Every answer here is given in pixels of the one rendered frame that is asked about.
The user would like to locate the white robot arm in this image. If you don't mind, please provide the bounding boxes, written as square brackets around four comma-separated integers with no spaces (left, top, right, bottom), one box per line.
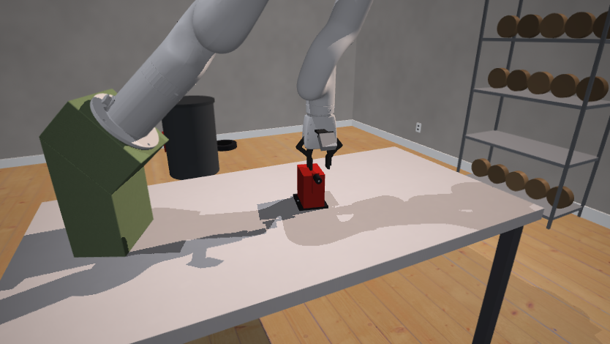
[90,0,374,150]

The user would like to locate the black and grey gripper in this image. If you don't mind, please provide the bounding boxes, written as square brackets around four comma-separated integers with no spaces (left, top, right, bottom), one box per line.
[296,113,343,171]

